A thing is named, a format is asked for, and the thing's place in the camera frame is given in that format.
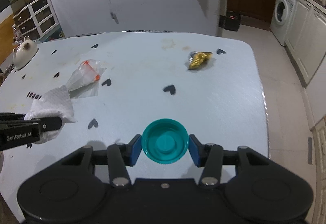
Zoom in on teal plastic lid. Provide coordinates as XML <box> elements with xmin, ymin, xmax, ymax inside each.
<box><xmin>141</xmin><ymin>119</ymin><xmax>189</xmax><ymax>164</ymax></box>

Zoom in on white paper towel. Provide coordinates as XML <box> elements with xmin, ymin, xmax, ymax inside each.
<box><xmin>24</xmin><ymin>85</ymin><xmax>77</xmax><ymax>144</ymax></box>

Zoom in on clear plastic bag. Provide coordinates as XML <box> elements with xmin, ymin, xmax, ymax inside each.
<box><xmin>66</xmin><ymin>60</ymin><xmax>106</xmax><ymax>99</ymax></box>

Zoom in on gold foil wrapper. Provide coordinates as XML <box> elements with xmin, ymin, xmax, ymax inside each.
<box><xmin>188</xmin><ymin>51</ymin><xmax>213</xmax><ymax>70</ymax></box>

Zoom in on white cat-shaped teapot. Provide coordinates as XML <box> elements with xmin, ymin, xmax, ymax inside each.
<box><xmin>13</xmin><ymin>37</ymin><xmax>38</xmax><ymax>70</ymax></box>

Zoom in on white drawer cabinet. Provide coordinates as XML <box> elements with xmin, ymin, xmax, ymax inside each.
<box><xmin>13</xmin><ymin>0</ymin><xmax>62</xmax><ymax>42</ymax></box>

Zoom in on black box on floor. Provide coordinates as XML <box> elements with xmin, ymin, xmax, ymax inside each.
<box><xmin>224</xmin><ymin>11</ymin><xmax>241</xmax><ymax>31</ymax></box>

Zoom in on white kitchen cabinets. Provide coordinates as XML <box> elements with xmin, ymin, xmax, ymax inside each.
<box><xmin>285</xmin><ymin>0</ymin><xmax>326</xmax><ymax>87</ymax></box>

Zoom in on white washing machine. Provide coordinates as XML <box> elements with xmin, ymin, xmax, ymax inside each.
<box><xmin>270</xmin><ymin>0</ymin><xmax>296</xmax><ymax>46</ymax></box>

